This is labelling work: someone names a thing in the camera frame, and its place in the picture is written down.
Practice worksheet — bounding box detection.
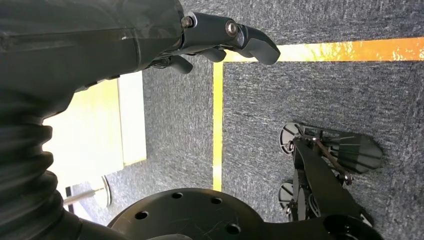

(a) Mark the yellow floor tape strip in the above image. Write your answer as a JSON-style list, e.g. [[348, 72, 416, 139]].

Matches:
[[223, 36, 424, 63], [212, 61, 225, 193]]

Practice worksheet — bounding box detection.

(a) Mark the chrome rod with disc foot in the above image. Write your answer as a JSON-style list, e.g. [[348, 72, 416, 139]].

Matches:
[[62, 175, 113, 210]]

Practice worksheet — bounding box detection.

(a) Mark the black caster leg assembly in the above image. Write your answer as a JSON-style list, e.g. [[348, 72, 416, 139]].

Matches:
[[277, 121, 384, 229]]

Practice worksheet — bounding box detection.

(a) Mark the black round perforated plate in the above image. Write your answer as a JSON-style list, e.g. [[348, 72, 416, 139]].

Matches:
[[107, 187, 385, 240]]

